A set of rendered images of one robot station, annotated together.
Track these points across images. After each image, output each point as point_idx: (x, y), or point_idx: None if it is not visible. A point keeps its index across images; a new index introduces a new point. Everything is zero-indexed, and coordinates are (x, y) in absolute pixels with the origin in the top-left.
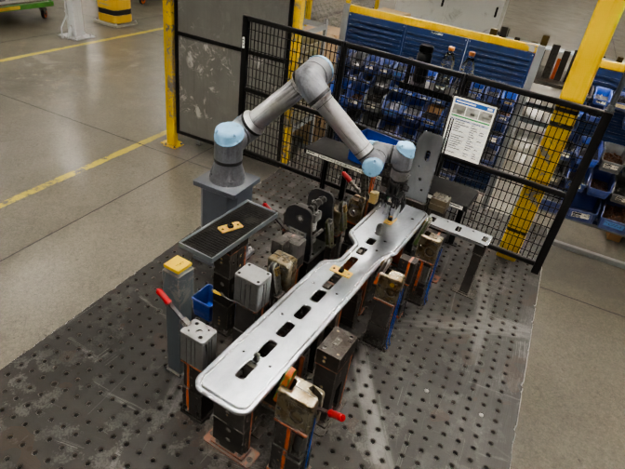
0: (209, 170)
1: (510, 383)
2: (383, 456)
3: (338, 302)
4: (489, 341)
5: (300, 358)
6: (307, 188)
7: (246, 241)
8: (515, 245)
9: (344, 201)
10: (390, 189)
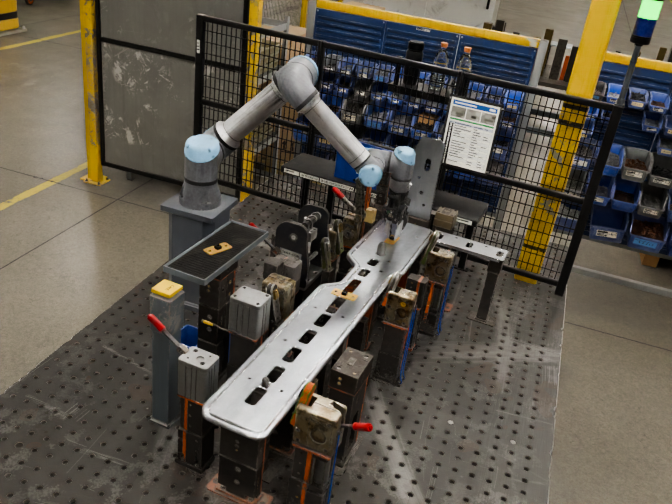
0: (177, 193)
1: (541, 409)
2: (411, 490)
3: (345, 325)
4: (515, 367)
5: None
6: (285, 216)
7: (236, 265)
8: (534, 264)
9: None
10: (390, 202)
